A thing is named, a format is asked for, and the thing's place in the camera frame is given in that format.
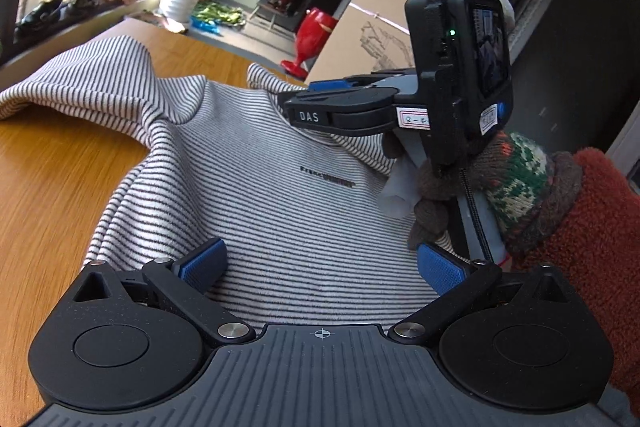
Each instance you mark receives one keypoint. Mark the printed cardboard box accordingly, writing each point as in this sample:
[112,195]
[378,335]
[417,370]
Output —
[370,22]

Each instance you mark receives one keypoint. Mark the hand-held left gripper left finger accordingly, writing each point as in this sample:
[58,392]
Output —
[202,264]

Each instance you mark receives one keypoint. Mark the person's right hand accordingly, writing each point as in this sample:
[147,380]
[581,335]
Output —
[520,177]

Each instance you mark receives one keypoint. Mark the red stool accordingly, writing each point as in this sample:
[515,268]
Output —
[312,37]

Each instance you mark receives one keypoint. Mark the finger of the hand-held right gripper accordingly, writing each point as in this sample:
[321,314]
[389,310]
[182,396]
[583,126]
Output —
[350,112]
[327,85]

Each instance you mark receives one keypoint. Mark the green leafy vegetables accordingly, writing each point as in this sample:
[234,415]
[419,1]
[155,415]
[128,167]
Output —
[220,14]

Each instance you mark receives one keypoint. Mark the black leather shoe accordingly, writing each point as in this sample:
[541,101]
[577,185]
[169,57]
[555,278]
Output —
[37,17]
[82,3]

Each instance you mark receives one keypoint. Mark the blue plastic bag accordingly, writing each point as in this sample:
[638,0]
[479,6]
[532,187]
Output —
[205,27]

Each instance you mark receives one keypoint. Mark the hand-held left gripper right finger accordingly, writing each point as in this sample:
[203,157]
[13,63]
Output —
[442,269]

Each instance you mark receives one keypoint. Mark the striped grey sweater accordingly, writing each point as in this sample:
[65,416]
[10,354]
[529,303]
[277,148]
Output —
[260,207]

